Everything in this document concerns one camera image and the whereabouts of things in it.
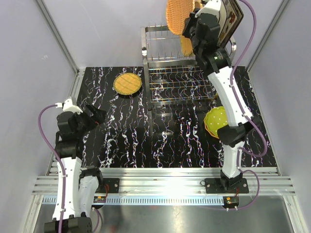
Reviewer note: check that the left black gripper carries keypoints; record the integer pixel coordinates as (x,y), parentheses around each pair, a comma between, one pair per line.
(99,116)

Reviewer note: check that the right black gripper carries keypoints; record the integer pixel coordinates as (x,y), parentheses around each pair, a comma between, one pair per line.
(192,19)

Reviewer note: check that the small round orange woven plate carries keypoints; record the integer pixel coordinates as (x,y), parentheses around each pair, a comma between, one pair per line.
(176,13)

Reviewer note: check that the large orange woven tray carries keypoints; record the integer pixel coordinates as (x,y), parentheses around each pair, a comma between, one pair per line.
(186,46)

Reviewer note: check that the green-rimmed woven bamboo plate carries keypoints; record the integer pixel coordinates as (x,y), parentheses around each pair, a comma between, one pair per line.
(127,84)

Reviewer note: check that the orange polka-dot plate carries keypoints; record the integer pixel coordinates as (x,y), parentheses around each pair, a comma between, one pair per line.
(206,128)

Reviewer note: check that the green polka-dot plate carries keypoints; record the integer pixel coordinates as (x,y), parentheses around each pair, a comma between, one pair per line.
(216,119)

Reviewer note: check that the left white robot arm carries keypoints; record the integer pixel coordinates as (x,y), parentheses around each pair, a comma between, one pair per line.
(76,186)

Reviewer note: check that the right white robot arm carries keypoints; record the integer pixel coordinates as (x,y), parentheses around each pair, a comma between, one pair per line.
(202,28)

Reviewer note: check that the steel two-tier dish rack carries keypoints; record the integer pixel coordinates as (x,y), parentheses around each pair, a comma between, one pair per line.
(171,77)

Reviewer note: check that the floral patterned tray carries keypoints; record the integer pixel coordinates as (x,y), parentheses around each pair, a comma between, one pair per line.
(234,17)

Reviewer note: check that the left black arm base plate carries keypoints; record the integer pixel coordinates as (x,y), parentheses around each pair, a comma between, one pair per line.
(111,185)

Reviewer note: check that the slotted white cable duct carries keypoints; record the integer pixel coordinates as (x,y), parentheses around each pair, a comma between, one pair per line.
(161,200)

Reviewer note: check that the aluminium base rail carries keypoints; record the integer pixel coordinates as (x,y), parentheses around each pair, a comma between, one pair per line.
(188,181)

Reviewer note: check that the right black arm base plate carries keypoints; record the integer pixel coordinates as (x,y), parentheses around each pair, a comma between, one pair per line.
(214,186)

